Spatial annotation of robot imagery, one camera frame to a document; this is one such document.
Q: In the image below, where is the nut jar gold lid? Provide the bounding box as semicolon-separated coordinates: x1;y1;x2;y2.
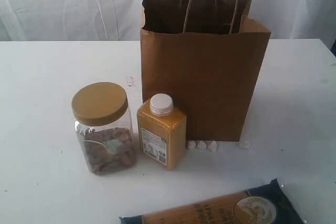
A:
71;82;137;175

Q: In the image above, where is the white backdrop curtain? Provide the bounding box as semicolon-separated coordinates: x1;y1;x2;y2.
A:
1;0;335;47

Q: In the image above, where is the brown paper bag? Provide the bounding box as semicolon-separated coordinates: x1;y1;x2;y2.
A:
140;0;270;142

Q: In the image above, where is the spaghetti packet dark blue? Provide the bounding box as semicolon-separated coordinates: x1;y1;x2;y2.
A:
119;179;305;223

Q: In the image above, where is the yellow millet bottle white cap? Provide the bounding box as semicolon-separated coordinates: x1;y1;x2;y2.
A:
137;93;187;170

